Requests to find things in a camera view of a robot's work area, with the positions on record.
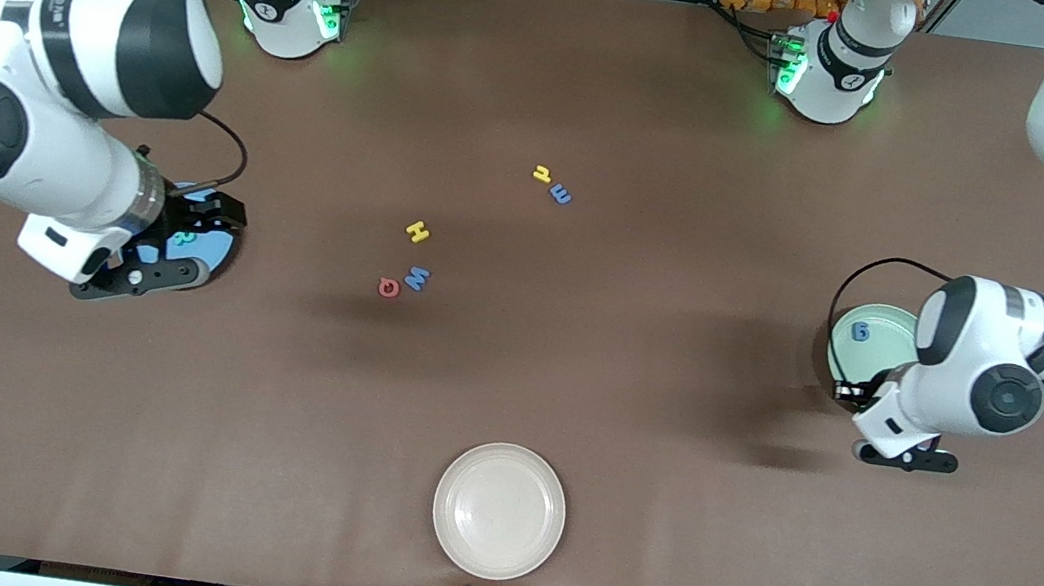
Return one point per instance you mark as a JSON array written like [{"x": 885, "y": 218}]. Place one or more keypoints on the blue foam letter W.
[{"x": 416, "y": 278}]

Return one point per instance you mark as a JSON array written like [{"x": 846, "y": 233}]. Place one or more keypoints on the blue plate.
[{"x": 210, "y": 249}]

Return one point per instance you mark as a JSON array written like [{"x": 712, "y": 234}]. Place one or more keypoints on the green plate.
[{"x": 877, "y": 358}]

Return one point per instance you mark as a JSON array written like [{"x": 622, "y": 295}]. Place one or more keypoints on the red foam letter Q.
[{"x": 381, "y": 288}]

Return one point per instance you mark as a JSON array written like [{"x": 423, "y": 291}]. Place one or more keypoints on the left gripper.
[{"x": 864, "y": 390}]

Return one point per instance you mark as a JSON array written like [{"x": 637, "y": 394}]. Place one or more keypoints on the brown table cover sheet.
[{"x": 508, "y": 402}]

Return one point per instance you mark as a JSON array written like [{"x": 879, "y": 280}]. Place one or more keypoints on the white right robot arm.
[{"x": 49, "y": 130}]

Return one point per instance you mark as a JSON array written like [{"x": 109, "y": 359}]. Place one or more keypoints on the green foam letter R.
[{"x": 183, "y": 238}]

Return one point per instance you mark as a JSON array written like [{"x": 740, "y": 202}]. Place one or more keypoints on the cream white plate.
[{"x": 499, "y": 512}]

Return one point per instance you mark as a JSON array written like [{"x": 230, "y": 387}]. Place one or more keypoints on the blue foam letter e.
[{"x": 560, "y": 194}]

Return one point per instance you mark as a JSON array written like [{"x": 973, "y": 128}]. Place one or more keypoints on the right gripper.
[{"x": 181, "y": 215}]

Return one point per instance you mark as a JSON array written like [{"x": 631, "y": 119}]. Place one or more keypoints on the blue foam letter g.
[{"x": 861, "y": 331}]

